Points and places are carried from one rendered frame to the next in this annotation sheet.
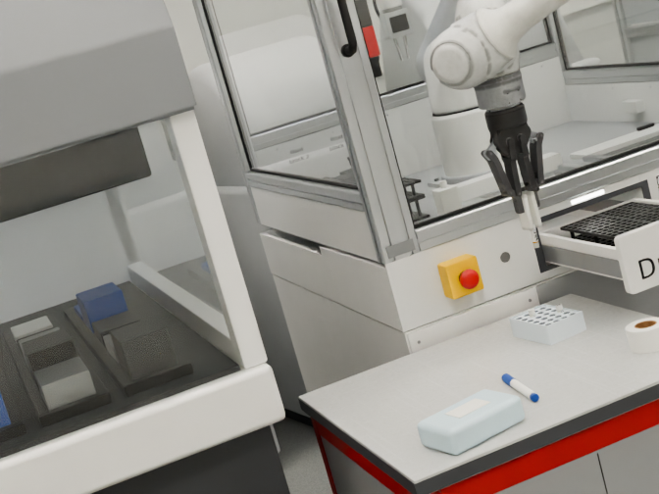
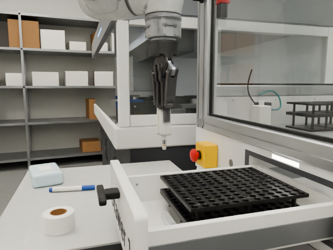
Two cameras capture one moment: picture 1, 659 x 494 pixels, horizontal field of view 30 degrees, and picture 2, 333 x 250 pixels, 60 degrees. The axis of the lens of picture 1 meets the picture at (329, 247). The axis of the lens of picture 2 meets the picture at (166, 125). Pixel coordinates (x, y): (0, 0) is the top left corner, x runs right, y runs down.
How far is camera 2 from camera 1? 2.56 m
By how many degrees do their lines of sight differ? 88
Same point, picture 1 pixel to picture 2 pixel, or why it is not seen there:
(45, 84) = not seen: hidden behind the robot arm
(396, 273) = (197, 134)
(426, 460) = not seen: hidden behind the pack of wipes
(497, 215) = (233, 132)
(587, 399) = (22, 202)
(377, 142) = (202, 57)
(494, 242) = (228, 149)
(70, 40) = not seen: outside the picture
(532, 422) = (27, 189)
